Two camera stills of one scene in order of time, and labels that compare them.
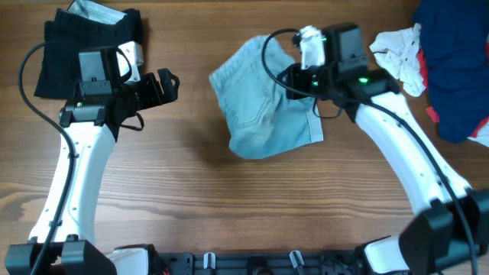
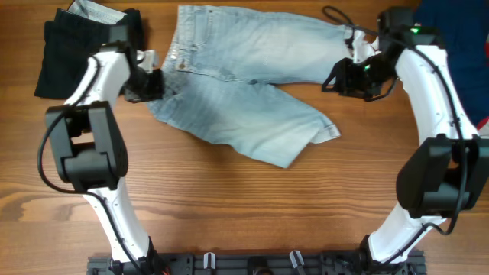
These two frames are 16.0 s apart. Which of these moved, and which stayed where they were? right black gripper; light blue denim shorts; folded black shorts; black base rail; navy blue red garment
Moved: light blue denim shorts; right black gripper
Stayed: folded black shorts; navy blue red garment; black base rail
